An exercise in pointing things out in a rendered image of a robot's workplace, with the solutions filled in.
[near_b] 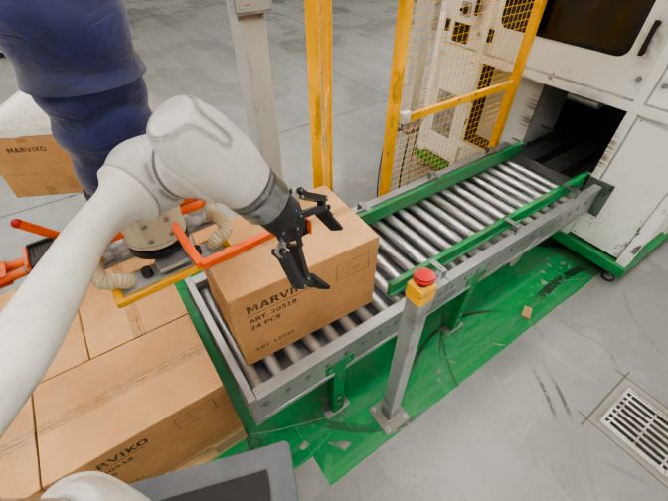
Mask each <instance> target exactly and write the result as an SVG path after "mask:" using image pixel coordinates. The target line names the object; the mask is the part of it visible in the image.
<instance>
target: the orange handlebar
mask: <svg viewBox="0 0 668 501"><path fill-rule="evenodd" d="M191 203H192V204H191ZM205 203H206V201H203V200H198V199H190V198H189V199H185V200H184V203H182V204H180V207H181V213H182V215H185V214H188V213H190V212H193V211H195V210H198V209H200V208H202V207H203V206H204V205H205ZM188 204H189V205H188ZM183 206H184V207H183ZM173 225H174V226H173V227H172V228H171V229H172V232H173V233H174V235H175V236H176V238H177V239H178V241H179V242H180V244H181V245H182V247H183V248H184V250H185V251H186V253H187V254H188V256H189V257H190V259H191V260H192V262H193V263H194V265H195V266H196V268H197V269H201V268H203V269H208V268H210V267H212V266H214V265H217V264H219V263H221V262H223V261H225V260H227V259H229V258H231V257H234V256H236V255H238V254H240V253H242V252H244V251H248V250H250V249H252V248H254V247H256V246H258V245H260V244H263V243H265V242H267V241H269V240H271V239H273V238H275V235H273V234H271V233H270V232H268V231H264V232H262V233H260V234H257V235H255V236H253V237H251V238H249V239H246V240H244V241H242V242H240V243H238V244H235V245H233V246H231V247H229V248H226V249H224V250H221V251H219V252H216V253H214V254H212V255H210V256H208V257H205V258H202V257H201V256H200V254H199V253H198V251H197V250H196V248H195V247H194V246H193V244H192V243H191V241H190V240H189V239H188V237H187V236H186V234H185V233H184V231H183V230H182V229H181V227H180V226H179V224H178V223H177V222H174V223H173ZM123 238H124V235H123V234H122V233H121V232H119V233H118V234H117V235H116V236H115V237H114V238H113V240H112V241H111V242H110V243H113V242H115V241H118V240H121V239H123ZM23 266H24V267H23ZM20 267H21V268H20ZM17 268H18V269H17ZM15 269H16V270H15ZM12 270H13V271H12ZM30 272H31V271H30V270H29V269H28V268H27V267H26V266H25V262H24V257H20V258H18V259H15V260H12V261H10V262H7V263H5V261H4V260H3V261H1V262H0V289H1V288H4V287H7V286H9V285H12V284H14V280H16V279H19V278H21V277H24V276H26V275H29V274H30Z"/></svg>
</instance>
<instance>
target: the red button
mask: <svg viewBox="0 0 668 501"><path fill-rule="evenodd" d="M413 280H414V282H415V283H416V284H417V285H418V286H419V287H422V288H426V287H428V286H432V285H433V284H434V283H435V280H436V275H435V273H434V272H433V271H432V270H431V269H429V268H426V267H420V268H417V269H416V270H415V271H414V273H413Z"/></svg>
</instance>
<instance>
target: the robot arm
mask: <svg viewBox="0 0 668 501"><path fill-rule="evenodd" d="M97 178H98V188H97V190H96V192H95V193H94V194H93V196H92V197H91V198H90V199H89V200H88V201H87V202H86V203H85V204H84V205H83V207H82V208H81V209H80V210H79V211H78V212H77V213H76V214H75V215H74V217H73V218H72V219H71V220H70V221H69V222H68V224H67V225H66V226H65V227H64V229H63V230H62V231H61V233H60V234H59V235H58V236H57V238H56V239H55V240H54V242H53V243H52V244H51V246H50V247H49V248H48V250H47V251H46V252H45V254H44V255H43V256H42V258H41V259H40V260H39V262H38V263H37V264H36V266H35V267H34V268H33V270H32V271H31V272H30V274H29V275H28V276H27V278H26V279H25V280H24V282H23V283H22V284H21V286H20V287H19V288H18V290H17V291H16V292H15V294H14V295H13V296H12V298H11V299H10V300H9V302H8V303H7V304H6V306H5V307H4V308H3V310H2V311H1V312H0V438H1V437H2V435H3V434H4V432H5V431H6V430H7V428H8V427H9V426H10V424H11V423H12V421H13V420H14V419H15V417H16V416H17V414H18V413H19V412H20V410H21V409H22V407H23V406H24V405H25V403H26V402H27V401H28V400H29V398H30V397H31V395H32V394H33V392H34V391H35V390H36V388H37V386H38V385H39V383H40V382H41V380H42V379H43V377H44V376H45V374H46V372H47V371H48V369H49V368H50V366H51V364H52V362H53V361H54V359H55V357H56V355H57V354H58V352H59V350H60V348H61V346H62V344H63V342H64V340H65V338H66V336H67V334H68V332H69V330H70V328H71V325H72V323H73V321H74V319H75V317H76V314H77V312H78V310H79V308H80V305H81V303H82V301H83V299H84V295H85V293H86V291H87V288H88V286H89V284H90V282H91V279H92V277H93V275H94V273H95V270H96V268H97V266H98V264H99V262H100V259H101V257H102V255H103V253H104V251H105V250H106V248H107V246H108V245H109V243H110V242H111V241H112V240H113V238H114V237H115V236H116V235H117V234H118V233H119V232H120V231H121V230H123V229H124V228H125V227H126V226H128V225H129V224H131V223H133V222H135V221H138V220H145V221H153V220H155V219H156V218H157V217H159V216H161V215H162V214H164V213H166V212H167V211H169V210H171V209H173V208H175V207H176V206H178V205H180V204H182V203H184V200H185V199H189V198H190V199H198V200H203V201H207V202H210V203H213V204H215V203H221V204H224V205H226V206H228V207H229V208H230V209H231V210H232V211H234V212H235V213H237V214H239V215H240V216H241V217H243V218H244V219H245V220H247V221H248V222H249V223H251V224H253V225H260V226H262V227H263V228H264V229H266V230H267V231H268V232H270V233H271V234H273V235H275V236H276V237H277V239H278V245H277V247H276V249H272V250H271V254H272V255H273V256H275V257H276V258H277V259H278V261H279V263H280V265H281V267H282V269H283V271H284V273H285V274H286V276H287V278H288V280H289V282H290V284H291V286H292V288H293V289H306V285H307V286H308V287H316V288H317V289H330V285H329V284H327V283H326V282H325V281H323V280H322V279H321V278H319V277H318V276H317V275H315V274H314V273H309V271H308V267H307V263H306V260H305V256H304V253H303V249H302V247H303V241H302V235H303V229H304V227H305V224H306V223H305V218H307V217H310V216H312V215H315V216H316V217H317V218H318V219H319V220H320V221H321V222H322V223H323V224H324V225H325V226H326V227H327V228H328V229H329V230H330V231H342V230H343V227H342V226H341V225H340V223H339V222H338V221H337V220H336V219H335V218H334V217H333V214H332V213H331V212H330V211H329V210H330V209H331V206H330V205H329V204H328V205H326V201H328V197H327V196H326V195H322V194H317V193H312V192H307V191H306V190H304V189H303V188H302V187H296V188H290V189H289V190H288V186H287V184H286V183H285V182H284V181H283V180H282V179H281V178H280V177H279V176H278V175H277V174H276V173H275V172H274V171H273V169H272V168H271V167H270V166H269V165H268V164H266V163H265V161H264V160H263V158H262V157H261V154H260V152H259V150H258V149H257V148H256V147H255V145H254V144H253V143H252V142H251V140H250V139H249V138H248V137H247V136H246V135H245V134H244V133H243V132H242V131H241V130H240V129H239V128H238V127H237V126H236V125H235V124H234V123H233V122H231V121H230V120H229V119H228V118H227V117H226V116H225V115H223V114H222V113H221V112H219V111H218V110H216V109H215V108H214V107H212V106H211V105H209V104H208V103H206V102H204V101H202V100H200V99H198V98H196V97H194V96H192V95H189V94H179V95H176V96H173V97H171V98H169V99H167V100H166V101H164V102H163V103H162V104H161V105H159V106H158V107H157V108H156V110H155V111H154V112H153V113H152V115H151V116H150V118H149V120H148V123H147V127H146V134H144V135H140V136H137V137H134V138H131V139H128V140H126V141H124V142H122V143H120V144H118V145H117V146H116V147H115V148H113V149H112V150H111V152H110V153H109V154H108V156H107V158H106V160H105V163H104V164H103V166H102V167H101V168H100V169H99V170H98V171H97ZM298 200H305V201H311V202H317V206H313V207H310V208H306V209H303V210H302V209H301V206H300V203H299V202H298ZM294 241H296V244H291V242H294ZM0 501H151V500H150V499H149V498H148V497H146V496H145V495H144V494H142V493H141V492H139V491H138V490H136V489H134V488H133V487H131V486H130V485H128V484H126V483H124V482H122V481H121V480H119V479H117V478H115V477H113V476H110V475H108V474H106V473H103V472H99V471H84V472H78V473H74V474H71V475H68V476H66V477H64V478H62V479H61V480H59V481H58V482H56V483H55V484H54V485H52V486H51V487H50V488H49V489H48V490H47V491H46V492H45V493H44V494H43V495H42V497H41V498H0Z"/></svg>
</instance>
